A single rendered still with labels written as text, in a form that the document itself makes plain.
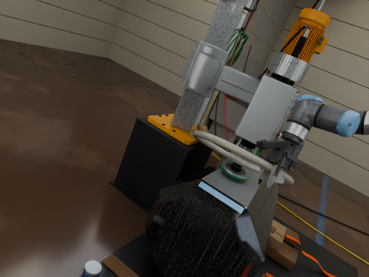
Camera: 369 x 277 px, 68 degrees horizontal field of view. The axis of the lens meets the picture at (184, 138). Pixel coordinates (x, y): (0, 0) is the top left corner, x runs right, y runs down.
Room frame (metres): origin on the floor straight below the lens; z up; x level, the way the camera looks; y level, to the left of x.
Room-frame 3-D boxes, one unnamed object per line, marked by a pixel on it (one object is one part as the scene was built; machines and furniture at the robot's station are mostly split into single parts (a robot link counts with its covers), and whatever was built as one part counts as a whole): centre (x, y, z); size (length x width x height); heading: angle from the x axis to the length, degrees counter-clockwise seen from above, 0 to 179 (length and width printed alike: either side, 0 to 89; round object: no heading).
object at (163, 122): (2.51, 0.08, 0.76); 0.49 x 0.49 x 0.05; 66
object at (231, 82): (2.50, -0.12, 1.34); 0.74 x 0.34 x 0.25; 86
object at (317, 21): (2.47, -0.58, 1.88); 0.31 x 0.28 x 0.40; 77
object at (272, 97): (1.91, -0.44, 1.30); 0.36 x 0.22 x 0.45; 167
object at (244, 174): (1.83, -0.42, 0.86); 0.21 x 0.21 x 0.01
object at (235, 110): (5.37, -0.78, 0.43); 1.30 x 0.62 x 0.86; 158
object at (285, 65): (2.17, -0.50, 1.60); 0.96 x 0.25 x 0.17; 167
